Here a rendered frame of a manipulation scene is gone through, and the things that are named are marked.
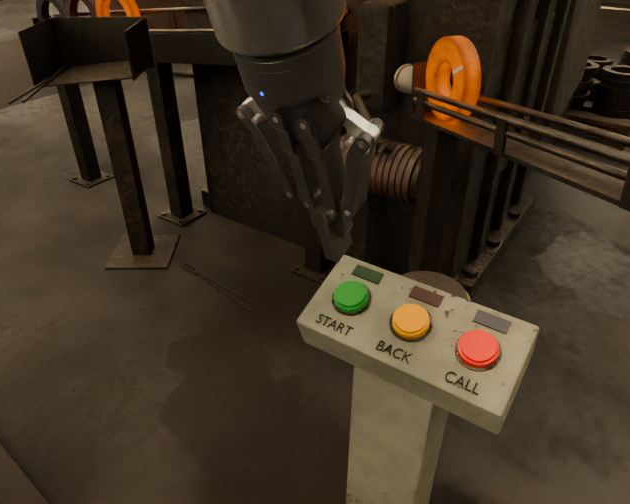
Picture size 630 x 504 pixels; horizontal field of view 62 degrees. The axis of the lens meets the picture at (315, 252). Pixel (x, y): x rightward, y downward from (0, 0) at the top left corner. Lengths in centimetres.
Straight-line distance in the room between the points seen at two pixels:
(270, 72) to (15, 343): 136
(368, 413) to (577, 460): 73
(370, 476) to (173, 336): 87
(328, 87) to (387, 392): 36
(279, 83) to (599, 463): 112
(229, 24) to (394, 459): 53
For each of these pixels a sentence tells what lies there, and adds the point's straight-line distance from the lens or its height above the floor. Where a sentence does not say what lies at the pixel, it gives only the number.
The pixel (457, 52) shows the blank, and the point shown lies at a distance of 101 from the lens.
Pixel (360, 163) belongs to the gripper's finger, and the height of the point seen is 82.
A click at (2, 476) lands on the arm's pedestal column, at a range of 130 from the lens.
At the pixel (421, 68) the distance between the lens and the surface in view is 112.
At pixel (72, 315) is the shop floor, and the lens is 166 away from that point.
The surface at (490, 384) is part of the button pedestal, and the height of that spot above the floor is 59.
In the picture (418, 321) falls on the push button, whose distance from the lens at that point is 57.
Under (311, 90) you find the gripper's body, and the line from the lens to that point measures 36.
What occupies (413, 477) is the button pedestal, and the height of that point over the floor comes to 40.
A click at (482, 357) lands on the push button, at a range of 55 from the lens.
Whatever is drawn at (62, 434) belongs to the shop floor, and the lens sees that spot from 135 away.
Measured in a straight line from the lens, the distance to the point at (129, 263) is 180.
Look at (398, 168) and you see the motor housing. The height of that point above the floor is 50.
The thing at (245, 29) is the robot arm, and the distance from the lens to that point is 34.
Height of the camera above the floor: 98
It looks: 34 degrees down
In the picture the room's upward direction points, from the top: straight up
